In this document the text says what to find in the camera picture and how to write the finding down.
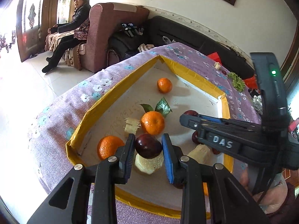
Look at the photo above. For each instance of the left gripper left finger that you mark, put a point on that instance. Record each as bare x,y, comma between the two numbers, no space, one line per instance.
68,202

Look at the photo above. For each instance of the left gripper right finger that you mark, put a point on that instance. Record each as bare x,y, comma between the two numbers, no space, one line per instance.
229,202

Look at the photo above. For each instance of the dark red plum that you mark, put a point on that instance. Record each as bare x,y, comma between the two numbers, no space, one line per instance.
147,146

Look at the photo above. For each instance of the cube pale fruit chunk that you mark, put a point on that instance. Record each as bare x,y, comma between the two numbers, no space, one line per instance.
201,154

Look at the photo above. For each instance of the red orange plastic bag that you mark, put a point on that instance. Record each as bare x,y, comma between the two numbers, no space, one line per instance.
251,83

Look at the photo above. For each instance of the near left tangerine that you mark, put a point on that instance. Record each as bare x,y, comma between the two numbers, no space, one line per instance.
107,146

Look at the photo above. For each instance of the green lettuce leaf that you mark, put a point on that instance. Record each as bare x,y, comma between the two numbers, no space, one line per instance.
237,82

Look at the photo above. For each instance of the dark plum in tray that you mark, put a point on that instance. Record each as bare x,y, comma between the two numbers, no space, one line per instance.
195,138

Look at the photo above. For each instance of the round peeled pale fruit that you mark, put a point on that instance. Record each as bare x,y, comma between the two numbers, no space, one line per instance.
149,166

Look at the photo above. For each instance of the dark plum far right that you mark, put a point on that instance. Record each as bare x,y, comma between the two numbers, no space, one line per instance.
191,113

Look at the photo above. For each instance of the purple floral tablecloth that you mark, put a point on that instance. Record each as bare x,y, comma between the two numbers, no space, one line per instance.
54,127

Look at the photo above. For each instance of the pale cut fruit chunk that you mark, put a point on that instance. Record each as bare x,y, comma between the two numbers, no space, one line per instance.
217,65

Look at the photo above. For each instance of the small pale fruit slice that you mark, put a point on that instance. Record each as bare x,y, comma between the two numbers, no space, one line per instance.
132,126

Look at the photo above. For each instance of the red paper box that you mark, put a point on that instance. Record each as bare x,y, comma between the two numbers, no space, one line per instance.
215,57

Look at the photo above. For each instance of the tangerine with leaves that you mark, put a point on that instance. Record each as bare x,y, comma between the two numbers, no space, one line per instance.
153,119

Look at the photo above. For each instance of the far tangerine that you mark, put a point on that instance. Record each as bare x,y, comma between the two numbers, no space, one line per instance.
164,85

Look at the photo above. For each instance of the yellow edged white tray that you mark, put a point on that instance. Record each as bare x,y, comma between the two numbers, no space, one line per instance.
150,99

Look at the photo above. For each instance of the black leather sofa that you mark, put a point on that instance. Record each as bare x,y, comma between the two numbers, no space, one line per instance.
155,29

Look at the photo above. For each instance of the seated woman in black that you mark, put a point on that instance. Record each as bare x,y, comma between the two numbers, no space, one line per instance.
79,25

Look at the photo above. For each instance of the maroon armchair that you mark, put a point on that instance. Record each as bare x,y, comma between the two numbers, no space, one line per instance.
105,20

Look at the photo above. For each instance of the wooden glass door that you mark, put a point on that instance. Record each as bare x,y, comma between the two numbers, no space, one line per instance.
34,18

